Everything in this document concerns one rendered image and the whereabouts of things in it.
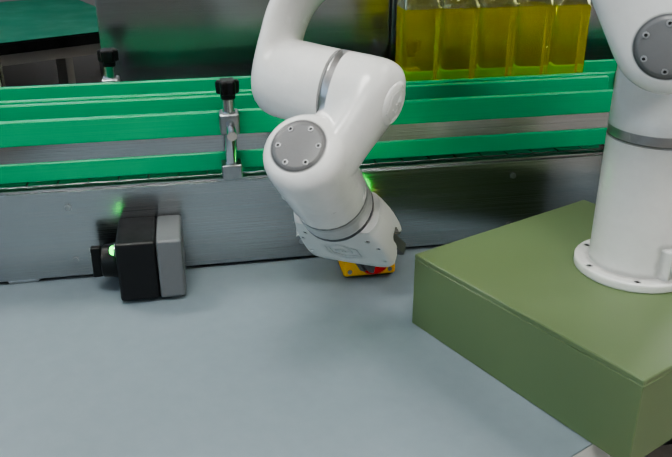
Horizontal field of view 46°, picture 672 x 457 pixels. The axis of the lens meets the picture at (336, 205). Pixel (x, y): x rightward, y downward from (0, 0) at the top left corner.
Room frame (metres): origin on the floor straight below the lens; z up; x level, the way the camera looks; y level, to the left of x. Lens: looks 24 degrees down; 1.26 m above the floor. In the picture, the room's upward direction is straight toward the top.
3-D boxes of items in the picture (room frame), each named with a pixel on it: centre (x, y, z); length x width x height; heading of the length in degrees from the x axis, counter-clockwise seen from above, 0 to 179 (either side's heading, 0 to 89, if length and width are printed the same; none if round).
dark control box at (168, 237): (0.89, 0.24, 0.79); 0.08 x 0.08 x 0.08; 11
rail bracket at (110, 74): (1.15, 0.33, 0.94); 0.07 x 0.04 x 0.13; 11
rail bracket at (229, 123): (0.94, 0.13, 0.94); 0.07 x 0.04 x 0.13; 11
